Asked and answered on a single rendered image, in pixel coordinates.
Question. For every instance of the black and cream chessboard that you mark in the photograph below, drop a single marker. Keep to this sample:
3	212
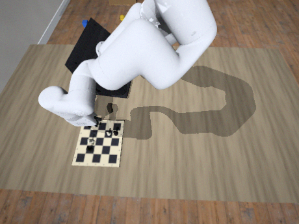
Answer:
106	149

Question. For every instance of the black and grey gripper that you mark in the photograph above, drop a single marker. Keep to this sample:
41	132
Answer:
89	120

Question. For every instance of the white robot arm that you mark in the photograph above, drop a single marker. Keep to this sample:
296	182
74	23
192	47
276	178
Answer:
140	45

